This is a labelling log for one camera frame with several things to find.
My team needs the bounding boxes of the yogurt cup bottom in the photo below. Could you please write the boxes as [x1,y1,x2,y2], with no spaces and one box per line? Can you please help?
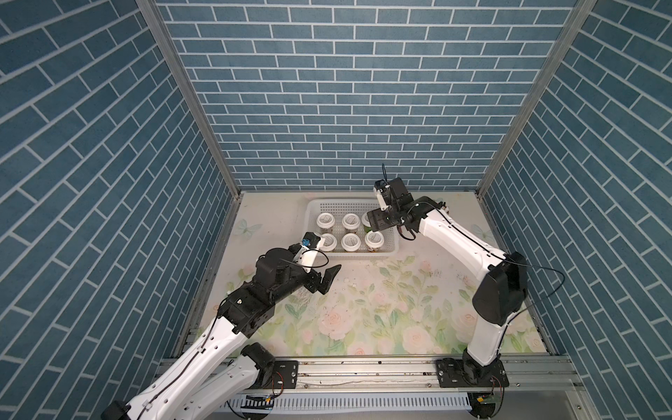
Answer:
[364,231,385,252]

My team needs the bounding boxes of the white plastic basket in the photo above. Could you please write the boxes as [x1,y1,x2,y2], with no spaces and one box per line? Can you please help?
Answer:
[304,198,399,259]

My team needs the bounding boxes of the yogurt cup red label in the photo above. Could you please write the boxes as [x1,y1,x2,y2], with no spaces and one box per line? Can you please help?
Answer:
[341,213,362,234]

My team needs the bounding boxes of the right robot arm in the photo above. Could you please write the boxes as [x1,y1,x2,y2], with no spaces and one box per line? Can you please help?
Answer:
[367,178,528,386]

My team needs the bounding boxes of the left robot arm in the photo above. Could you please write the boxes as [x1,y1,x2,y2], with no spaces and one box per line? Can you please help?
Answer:
[101,243,341,419]

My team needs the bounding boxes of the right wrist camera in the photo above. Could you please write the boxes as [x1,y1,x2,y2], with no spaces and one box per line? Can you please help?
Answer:
[374,180,390,211]

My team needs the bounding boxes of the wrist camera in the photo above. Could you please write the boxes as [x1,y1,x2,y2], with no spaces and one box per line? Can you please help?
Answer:
[294,232,329,272]
[374,180,390,211]

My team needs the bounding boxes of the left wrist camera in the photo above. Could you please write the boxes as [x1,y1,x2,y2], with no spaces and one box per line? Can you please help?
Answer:
[294,232,329,272]

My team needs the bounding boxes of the aluminium mounting rail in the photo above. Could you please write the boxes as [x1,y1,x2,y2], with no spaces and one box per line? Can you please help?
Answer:
[278,353,583,393]

